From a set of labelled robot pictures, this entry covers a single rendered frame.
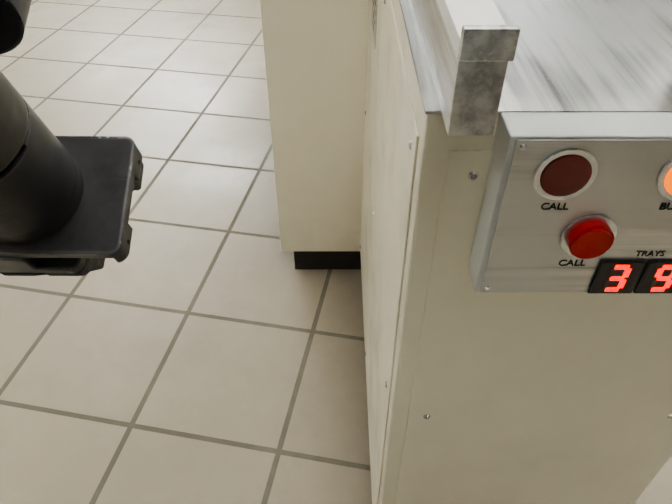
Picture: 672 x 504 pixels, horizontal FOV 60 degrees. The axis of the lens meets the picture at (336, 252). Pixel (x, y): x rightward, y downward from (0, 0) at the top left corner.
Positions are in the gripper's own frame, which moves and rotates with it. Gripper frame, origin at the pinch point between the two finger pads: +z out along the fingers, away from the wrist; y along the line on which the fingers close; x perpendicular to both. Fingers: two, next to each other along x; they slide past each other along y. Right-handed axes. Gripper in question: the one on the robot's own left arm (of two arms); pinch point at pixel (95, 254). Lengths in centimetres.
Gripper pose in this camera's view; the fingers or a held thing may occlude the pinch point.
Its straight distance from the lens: 40.7
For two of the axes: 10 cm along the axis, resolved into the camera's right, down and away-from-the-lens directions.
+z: -0.1, 3.5, 9.4
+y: -10.0, -0.1, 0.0
